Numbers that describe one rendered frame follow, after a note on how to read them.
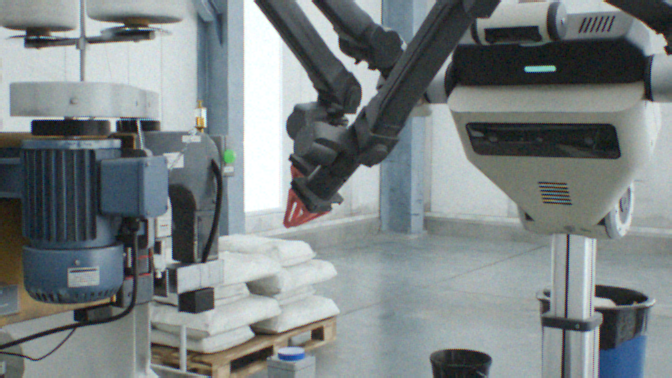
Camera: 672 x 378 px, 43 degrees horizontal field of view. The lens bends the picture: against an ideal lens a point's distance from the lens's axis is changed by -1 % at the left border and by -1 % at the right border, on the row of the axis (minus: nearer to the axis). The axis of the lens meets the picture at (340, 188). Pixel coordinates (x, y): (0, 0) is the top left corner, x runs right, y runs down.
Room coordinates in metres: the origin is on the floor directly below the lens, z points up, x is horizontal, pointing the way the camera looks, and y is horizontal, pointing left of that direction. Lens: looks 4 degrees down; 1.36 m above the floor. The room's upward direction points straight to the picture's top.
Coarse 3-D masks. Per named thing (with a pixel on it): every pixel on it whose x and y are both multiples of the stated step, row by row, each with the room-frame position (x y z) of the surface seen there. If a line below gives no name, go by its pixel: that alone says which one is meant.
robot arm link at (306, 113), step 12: (348, 96) 1.63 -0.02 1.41; (360, 96) 1.64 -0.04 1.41; (300, 108) 1.60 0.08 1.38; (312, 108) 1.60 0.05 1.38; (324, 108) 1.62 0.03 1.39; (336, 108) 1.64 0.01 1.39; (348, 108) 1.64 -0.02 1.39; (288, 120) 1.62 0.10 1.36; (300, 120) 1.60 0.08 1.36; (312, 120) 1.60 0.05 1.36; (324, 120) 1.63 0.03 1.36; (288, 132) 1.62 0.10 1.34
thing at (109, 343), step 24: (72, 312) 1.80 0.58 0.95; (120, 312) 1.72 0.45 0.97; (144, 312) 1.68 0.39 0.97; (24, 336) 1.89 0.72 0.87; (48, 336) 1.84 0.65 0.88; (72, 336) 1.80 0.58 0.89; (96, 336) 1.76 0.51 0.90; (120, 336) 1.72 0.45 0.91; (144, 336) 1.68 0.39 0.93; (24, 360) 1.83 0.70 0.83; (48, 360) 1.80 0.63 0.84; (72, 360) 1.76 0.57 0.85; (96, 360) 1.73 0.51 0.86; (120, 360) 1.71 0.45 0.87; (144, 360) 1.69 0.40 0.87
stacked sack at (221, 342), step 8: (152, 328) 4.50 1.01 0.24; (240, 328) 4.55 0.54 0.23; (248, 328) 4.61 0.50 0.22; (152, 336) 4.48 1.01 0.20; (160, 336) 4.45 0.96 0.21; (168, 336) 4.42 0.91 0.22; (176, 336) 4.40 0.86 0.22; (216, 336) 4.38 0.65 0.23; (224, 336) 4.43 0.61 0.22; (232, 336) 4.47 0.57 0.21; (240, 336) 4.52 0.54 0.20; (248, 336) 4.56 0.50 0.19; (168, 344) 4.43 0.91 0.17; (176, 344) 4.39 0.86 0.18; (192, 344) 4.33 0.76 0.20; (200, 344) 4.30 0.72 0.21; (208, 344) 4.32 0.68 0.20; (216, 344) 4.36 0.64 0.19; (224, 344) 4.39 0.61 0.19; (232, 344) 4.46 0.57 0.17; (208, 352) 4.31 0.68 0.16
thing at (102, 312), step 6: (96, 306) 1.53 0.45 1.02; (102, 306) 1.53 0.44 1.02; (108, 306) 1.54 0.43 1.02; (78, 312) 1.51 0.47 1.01; (84, 312) 1.50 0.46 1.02; (90, 312) 1.50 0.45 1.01; (96, 312) 1.51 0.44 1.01; (102, 312) 1.53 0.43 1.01; (108, 312) 1.54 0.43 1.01; (78, 318) 1.51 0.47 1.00; (84, 318) 1.50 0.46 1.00; (90, 318) 1.50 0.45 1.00; (96, 318) 1.51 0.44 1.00; (102, 318) 1.53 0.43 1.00
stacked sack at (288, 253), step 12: (228, 240) 5.17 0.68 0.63; (240, 240) 5.17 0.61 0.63; (252, 240) 5.22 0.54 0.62; (264, 240) 5.23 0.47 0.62; (276, 240) 5.26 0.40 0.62; (240, 252) 5.01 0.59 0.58; (252, 252) 4.98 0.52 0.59; (264, 252) 4.93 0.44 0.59; (276, 252) 4.92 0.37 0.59; (288, 252) 4.99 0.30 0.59; (300, 252) 5.08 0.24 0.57; (312, 252) 5.19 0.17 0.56; (288, 264) 4.97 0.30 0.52
